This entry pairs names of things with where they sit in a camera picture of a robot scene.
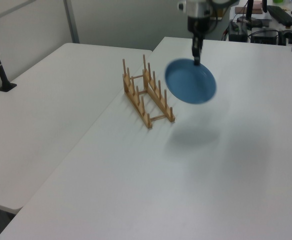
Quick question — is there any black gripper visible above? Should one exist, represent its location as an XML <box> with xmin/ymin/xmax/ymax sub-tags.
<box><xmin>187</xmin><ymin>15</ymin><xmax>212</xmax><ymax>67</ymax></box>

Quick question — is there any blue round plate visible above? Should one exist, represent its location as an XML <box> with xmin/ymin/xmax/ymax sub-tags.
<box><xmin>164</xmin><ymin>58</ymin><xmax>218</xmax><ymax>106</ymax></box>

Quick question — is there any wooden plate rack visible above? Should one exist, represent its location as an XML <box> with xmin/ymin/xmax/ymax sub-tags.
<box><xmin>121</xmin><ymin>53</ymin><xmax>176</xmax><ymax>130</ymax></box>

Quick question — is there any thin black monitor pole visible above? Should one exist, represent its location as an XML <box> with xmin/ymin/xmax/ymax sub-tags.
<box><xmin>245</xmin><ymin>0</ymin><xmax>255</xmax><ymax>21</ymax></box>

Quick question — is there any black electronics box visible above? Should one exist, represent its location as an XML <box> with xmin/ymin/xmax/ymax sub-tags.
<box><xmin>250</xmin><ymin>29</ymin><xmax>280</xmax><ymax>45</ymax></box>

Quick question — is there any pink box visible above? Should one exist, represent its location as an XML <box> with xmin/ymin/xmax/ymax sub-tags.
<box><xmin>251</xmin><ymin>0</ymin><xmax>264</xmax><ymax>14</ymax></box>

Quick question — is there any grey device box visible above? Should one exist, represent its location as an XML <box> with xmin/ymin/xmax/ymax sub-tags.
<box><xmin>279</xmin><ymin>28</ymin><xmax>292</xmax><ymax>46</ymax></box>

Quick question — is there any black keyboard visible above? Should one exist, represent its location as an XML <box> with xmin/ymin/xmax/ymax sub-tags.
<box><xmin>266</xmin><ymin>4</ymin><xmax>292</xmax><ymax>27</ymax></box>

